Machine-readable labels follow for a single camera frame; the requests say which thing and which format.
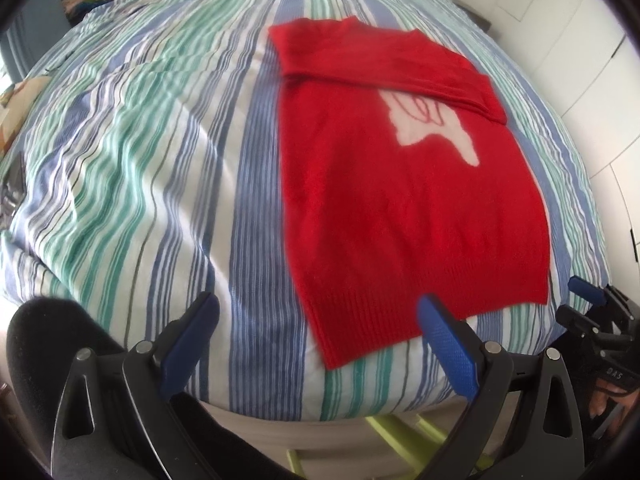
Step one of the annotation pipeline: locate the red sweater with white rabbit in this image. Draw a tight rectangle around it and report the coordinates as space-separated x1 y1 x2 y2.
268 16 552 372

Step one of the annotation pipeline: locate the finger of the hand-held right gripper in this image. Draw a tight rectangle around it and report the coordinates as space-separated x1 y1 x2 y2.
555 304 602 347
568 275 626 312

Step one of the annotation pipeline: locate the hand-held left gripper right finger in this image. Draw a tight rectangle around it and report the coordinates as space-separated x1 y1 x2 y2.
417 294 587 480

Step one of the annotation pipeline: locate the striped bed duvet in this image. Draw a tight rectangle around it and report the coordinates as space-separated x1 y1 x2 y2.
0 0 610 423

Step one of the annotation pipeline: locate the person's dark clothing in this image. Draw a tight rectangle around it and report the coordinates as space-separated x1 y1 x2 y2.
7 295 293 480

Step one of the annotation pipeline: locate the dark wooden nightstand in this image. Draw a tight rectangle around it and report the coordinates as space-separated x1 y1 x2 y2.
462 2 499 37

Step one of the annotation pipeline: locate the white wardrobe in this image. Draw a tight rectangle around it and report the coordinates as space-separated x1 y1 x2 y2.
480 0 640 257

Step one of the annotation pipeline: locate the blue curtain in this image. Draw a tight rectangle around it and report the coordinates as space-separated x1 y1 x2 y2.
2 5 71 81

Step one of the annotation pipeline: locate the beige patterned cloth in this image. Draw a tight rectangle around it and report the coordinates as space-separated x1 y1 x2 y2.
0 76 48 127

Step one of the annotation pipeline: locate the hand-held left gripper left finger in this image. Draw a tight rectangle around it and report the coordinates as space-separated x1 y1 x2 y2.
50 291 222 480

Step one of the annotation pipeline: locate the lime green stool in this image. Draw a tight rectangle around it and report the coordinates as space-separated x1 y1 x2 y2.
285 410 501 480

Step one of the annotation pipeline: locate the person's right hand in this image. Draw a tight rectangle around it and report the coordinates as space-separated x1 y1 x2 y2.
590 389 629 424

